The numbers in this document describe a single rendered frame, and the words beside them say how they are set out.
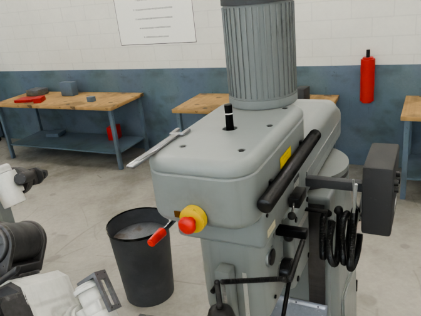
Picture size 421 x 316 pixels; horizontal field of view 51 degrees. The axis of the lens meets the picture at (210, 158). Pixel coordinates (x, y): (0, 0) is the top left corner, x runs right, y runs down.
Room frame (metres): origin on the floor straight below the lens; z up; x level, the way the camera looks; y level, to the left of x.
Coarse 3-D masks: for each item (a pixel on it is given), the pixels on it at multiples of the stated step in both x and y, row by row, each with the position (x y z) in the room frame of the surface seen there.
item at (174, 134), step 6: (174, 132) 1.05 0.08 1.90; (180, 132) 1.04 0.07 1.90; (186, 132) 1.04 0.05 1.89; (168, 138) 1.01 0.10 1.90; (174, 138) 1.01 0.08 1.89; (162, 144) 0.97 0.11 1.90; (150, 150) 0.93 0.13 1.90; (156, 150) 0.93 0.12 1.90; (144, 156) 0.90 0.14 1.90; (150, 156) 0.91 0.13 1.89; (132, 162) 0.87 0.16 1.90; (138, 162) 0.87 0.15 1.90; (132, 168) 0.85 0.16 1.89
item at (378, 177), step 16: (384, 144) 1.24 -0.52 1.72; (368, 160) 1.13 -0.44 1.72; (384, 160) 1.12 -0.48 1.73; (368, 176) 1.09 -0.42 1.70; (384, 176) 1.07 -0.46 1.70; (368, 192) 1.09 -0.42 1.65; (384, 192) 1.07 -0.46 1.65; (368, 208) 1.08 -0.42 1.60; (384, 208) 1.07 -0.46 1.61; (368, 224) 1.08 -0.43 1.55; (384, 224) 1.06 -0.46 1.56
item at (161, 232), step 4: (172, 220) 0.95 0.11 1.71; (168, 224) 0.93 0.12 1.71; (172, 224) 0.94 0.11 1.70; (160, 228) 0.91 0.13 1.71; (164, 228) 0.92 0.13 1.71; (168, 228) 0.92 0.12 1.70; (156, 232) 0.90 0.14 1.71; (160, 232) 0.90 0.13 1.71; (164, 232) 0.90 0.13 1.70; (152, 236) 0.88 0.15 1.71; (156, 236) 0.88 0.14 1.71; (160, 236) 0.89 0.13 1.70; (164, 236) 0.90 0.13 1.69; (148, 240) 0.87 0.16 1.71; (152, 240) 0.87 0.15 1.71; (156, 240) 0.87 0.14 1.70; (148, 244) 0.87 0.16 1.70; (152, 244) 0.86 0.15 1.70
